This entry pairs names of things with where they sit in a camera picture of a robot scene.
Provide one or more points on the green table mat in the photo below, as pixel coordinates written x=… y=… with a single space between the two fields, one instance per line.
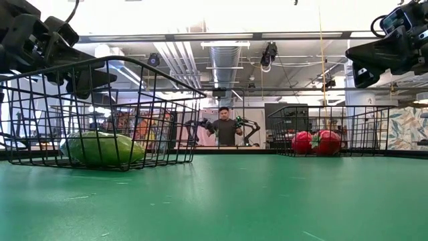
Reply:
x=214 y=201

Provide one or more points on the green cucumber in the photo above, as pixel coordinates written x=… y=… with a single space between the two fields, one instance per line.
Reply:
x=103 y=150

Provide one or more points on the black background robot arm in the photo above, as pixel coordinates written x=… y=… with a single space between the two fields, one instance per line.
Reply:
x=250 y=126
x=199 y=126

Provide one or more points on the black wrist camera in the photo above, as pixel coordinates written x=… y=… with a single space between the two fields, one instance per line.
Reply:
x=61 y=31
x=396 y=20

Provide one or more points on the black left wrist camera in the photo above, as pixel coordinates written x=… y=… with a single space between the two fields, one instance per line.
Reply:
x=61 y=31

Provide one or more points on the silver ventilation duct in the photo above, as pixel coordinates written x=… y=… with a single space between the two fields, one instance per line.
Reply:
x=225 y=63

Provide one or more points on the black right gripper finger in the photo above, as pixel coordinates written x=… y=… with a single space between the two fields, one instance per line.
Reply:
x=378 y=52
x=366 y=77

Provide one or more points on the small dark ceiling lamp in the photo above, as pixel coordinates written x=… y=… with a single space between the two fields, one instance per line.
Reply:
x=251 y=87

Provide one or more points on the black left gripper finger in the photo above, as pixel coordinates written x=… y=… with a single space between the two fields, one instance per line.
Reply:
x=88 y=82
x=77 y=58

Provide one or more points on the black screen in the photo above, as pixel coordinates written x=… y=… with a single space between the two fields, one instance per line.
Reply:
x=287 y=115

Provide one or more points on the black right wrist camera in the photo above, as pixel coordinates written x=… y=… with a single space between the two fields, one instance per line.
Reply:
x=396 y=20

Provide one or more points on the black table edge rail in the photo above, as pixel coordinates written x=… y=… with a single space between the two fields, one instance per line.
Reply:
x=234 y=151

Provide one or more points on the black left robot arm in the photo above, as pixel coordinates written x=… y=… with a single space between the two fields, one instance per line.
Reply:
x=13 y=8

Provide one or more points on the person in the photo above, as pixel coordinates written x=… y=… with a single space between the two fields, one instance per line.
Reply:
x=225 y=129

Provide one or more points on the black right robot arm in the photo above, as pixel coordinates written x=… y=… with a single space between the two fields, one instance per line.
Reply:
x=421 y=8

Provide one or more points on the black hanging ceiling device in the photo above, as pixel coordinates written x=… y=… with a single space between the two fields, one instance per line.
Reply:
x=269 y=53

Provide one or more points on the red tomato toy in basket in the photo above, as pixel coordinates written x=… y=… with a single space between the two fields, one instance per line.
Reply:
x=301 y=142

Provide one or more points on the black ceiling spotlight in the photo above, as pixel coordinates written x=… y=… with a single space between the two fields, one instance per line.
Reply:
x=154 y=60
x=329 y=83

